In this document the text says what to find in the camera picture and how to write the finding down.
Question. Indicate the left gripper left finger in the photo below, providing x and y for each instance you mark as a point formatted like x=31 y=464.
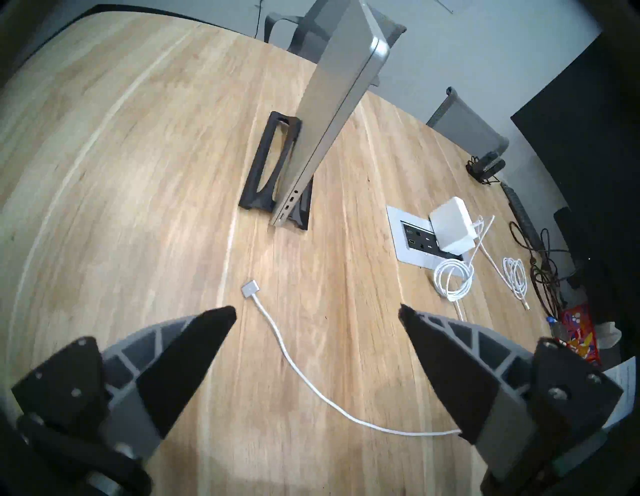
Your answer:
x=165 y=370

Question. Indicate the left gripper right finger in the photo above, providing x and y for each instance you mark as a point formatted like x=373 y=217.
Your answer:
x=475 y=390

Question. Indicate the black controller charging dock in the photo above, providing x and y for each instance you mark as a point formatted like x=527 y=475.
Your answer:
x=487 y=167

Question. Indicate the silver MacBook laptop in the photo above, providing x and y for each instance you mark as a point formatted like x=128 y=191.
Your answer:
x=330 y=100

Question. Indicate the colourful tissue box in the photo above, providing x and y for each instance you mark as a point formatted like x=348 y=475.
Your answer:
x=580 y=335

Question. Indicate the white paper sheet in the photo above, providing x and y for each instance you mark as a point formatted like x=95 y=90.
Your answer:
x=622 y=390

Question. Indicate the large white power adapter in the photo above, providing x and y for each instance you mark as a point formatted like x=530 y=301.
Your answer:
x=452 y=225

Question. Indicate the silver table power outlet box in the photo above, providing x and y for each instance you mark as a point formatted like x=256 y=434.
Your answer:
x=397 y=235

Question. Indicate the black soundbar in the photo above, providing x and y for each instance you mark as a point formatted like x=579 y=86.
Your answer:
x=567 y=235

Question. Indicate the black keyboard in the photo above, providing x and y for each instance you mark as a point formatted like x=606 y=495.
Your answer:
x=520 y=215

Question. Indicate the black vertical laptop stand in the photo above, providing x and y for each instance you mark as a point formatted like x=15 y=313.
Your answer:
x=252 y=202

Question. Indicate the grey mesh office chair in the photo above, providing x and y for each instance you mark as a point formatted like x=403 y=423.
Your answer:
x=470 y=130
x=295 y=35

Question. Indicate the large black TV screen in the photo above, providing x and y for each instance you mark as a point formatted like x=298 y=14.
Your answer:
x=590 y=150

